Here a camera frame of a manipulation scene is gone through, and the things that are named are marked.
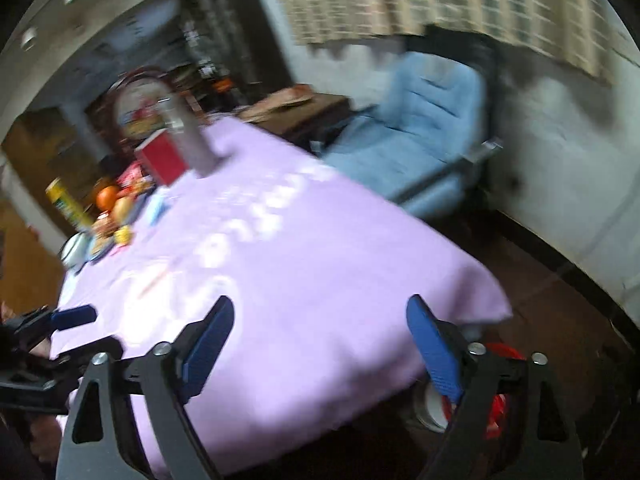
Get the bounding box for yellow carton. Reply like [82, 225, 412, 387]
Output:
[45, 177, 93, 231]

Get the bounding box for white round container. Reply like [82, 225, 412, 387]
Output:
[60, 232, 91, 273]

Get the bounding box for red snack packet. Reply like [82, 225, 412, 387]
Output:
[117, 162, 156, 193]

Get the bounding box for round embroidered wooden screen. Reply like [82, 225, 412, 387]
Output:
[107, 67, 173, 141]

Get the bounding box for tan cloth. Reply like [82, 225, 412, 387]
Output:
[245, 87, 316, 113]

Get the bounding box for blue chair cushion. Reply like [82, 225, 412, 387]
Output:
[325, 52, 488, 218]

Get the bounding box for purple printed tablecloth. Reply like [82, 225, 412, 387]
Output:
[50, 117, 513, 478]

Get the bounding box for dark wooden side table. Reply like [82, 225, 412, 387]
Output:
[240, 85, 351, 148]

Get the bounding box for stainless steel bottle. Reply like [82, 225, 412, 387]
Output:
[160, 94, 221, 180]

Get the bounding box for blue face masks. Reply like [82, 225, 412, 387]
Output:
[147, 192, 173, 223]

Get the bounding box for black office chair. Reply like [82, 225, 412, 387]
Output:
[310, 25, 506, 221]

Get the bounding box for trash bin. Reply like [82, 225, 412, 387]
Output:
[412, 342, 528, 441]

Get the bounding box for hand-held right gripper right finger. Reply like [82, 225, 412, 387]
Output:
[406, 294, 583, 480]

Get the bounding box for orange fruit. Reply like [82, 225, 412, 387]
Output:
[96, 186, 121, 211]

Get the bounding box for yellow apple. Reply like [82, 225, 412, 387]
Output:
[111, 196, 136, 223]

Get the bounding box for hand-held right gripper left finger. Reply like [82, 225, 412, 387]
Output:
[55, 295, 236, 480]

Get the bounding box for red and white box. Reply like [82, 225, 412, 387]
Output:
[134, 129, 190, 187]

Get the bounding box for orange wooden door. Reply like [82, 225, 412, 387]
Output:
[0, 110, 66, 311]

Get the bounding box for blue plate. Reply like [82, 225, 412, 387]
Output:
[87, 210, 133, 263]

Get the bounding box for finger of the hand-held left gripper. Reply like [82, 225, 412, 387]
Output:
[10, 304, 98, 346]
[49, 336, 125, 377]

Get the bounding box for pastries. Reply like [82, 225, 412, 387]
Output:
[92, 215, 117, 252]

